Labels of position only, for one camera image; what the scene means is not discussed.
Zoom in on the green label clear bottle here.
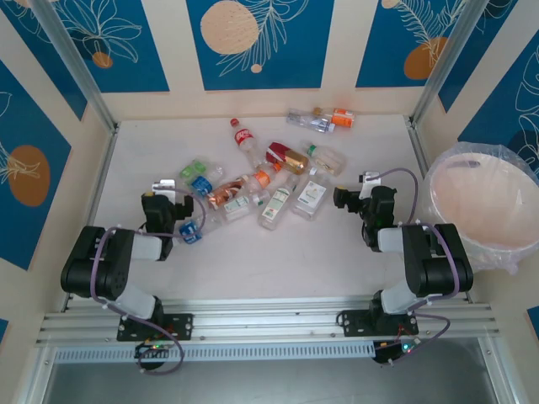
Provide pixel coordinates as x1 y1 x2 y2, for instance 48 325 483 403
179 157 225 183

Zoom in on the copper label clear bottle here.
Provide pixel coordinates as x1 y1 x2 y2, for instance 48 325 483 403
205 174 250 211

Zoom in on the green cap clear bottle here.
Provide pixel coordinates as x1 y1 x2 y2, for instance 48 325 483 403
303 141 346 176

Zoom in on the white green label bottle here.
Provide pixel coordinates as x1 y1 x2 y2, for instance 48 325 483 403
219 189 271 225
257 173 301 232

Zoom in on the orange cap clear bottle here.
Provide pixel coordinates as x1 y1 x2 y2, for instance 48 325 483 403
248 162 284 190

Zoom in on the red label cola bottle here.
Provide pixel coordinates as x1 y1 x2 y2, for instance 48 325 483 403
229 117 264 168

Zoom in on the white plastic bin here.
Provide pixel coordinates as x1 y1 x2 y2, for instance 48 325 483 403
426 140 539 275

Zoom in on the orange label plastic bottle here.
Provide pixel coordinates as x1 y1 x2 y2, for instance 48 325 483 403
312 107 357 129

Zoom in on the clear bottle grey blue label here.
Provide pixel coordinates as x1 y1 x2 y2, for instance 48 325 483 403
286 108 338 135

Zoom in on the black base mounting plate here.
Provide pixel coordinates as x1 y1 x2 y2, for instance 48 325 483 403
338 309 420 338
116 312 195 343

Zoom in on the small controller board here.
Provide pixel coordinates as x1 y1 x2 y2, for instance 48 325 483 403
133 341 174 359
372 338 424 366

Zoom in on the grey metal panel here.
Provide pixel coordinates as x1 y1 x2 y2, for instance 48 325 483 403
40 360 496 404

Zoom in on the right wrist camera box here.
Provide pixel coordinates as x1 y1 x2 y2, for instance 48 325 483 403
358 169 383 198

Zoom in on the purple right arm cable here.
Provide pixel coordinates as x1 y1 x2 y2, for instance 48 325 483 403
366 167 462 367

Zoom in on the aluminium table edge rail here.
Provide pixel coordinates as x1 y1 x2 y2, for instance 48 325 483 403
404 115 439 186
60 125 120 315

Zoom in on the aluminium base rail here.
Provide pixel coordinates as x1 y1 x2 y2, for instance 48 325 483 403
35 295 500 345

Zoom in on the slotted grey cable duct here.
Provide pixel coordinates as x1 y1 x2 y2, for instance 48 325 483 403
52 339 376 364

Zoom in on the aluminium frame post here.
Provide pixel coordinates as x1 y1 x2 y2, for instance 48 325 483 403
10 343 56 404
478 336 521 404
29 0 119 134
410 0 493 125

